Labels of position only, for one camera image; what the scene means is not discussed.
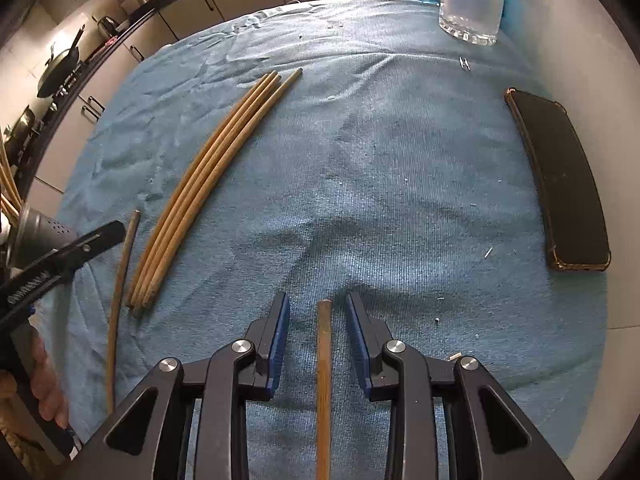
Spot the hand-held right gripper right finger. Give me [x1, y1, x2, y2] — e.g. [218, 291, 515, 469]
[345, 290, 576, 480]

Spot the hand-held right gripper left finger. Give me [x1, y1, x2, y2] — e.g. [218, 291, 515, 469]
[65, 291, 292, 480]

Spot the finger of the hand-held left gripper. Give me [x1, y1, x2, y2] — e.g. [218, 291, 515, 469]
[37, 220, 126, 281]

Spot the dark grey perforated utensil holder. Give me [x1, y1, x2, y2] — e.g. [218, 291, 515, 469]
[5, 204, 80, 271]

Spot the dark wooden chopstick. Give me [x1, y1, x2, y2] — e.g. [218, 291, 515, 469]
[105, 210, 142, 416]

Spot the bundle of wooden chopsticks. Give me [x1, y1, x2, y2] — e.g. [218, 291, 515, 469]
[147, 67, 304, 308]

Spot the person's left hand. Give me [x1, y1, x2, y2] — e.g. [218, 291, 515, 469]
[29, 336, 69, 424]

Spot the blue tablecloth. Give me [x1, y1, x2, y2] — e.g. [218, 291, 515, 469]
[37, 0, 608, 480]

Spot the black wok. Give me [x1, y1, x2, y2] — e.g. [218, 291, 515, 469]
[36, 24, 87, 99]

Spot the black kitchen countertop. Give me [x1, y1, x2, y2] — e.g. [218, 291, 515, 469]
[0, 0, 281, 201]

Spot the black smartphone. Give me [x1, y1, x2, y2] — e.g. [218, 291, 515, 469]
[504, 87, 612, 273]

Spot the clear glass beer mug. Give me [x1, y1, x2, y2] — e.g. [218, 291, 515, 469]
[406, 0, 510, 47]

